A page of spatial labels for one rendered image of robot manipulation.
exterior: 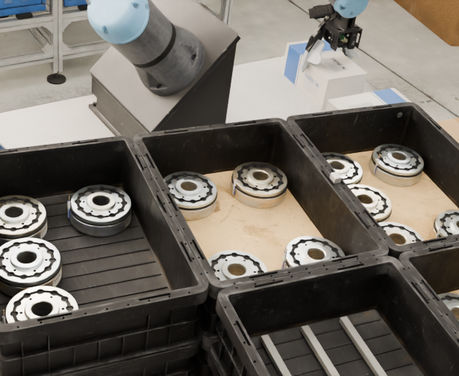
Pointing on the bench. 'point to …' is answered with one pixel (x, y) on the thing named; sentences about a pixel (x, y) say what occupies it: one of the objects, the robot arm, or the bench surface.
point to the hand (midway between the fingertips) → (324, 66)
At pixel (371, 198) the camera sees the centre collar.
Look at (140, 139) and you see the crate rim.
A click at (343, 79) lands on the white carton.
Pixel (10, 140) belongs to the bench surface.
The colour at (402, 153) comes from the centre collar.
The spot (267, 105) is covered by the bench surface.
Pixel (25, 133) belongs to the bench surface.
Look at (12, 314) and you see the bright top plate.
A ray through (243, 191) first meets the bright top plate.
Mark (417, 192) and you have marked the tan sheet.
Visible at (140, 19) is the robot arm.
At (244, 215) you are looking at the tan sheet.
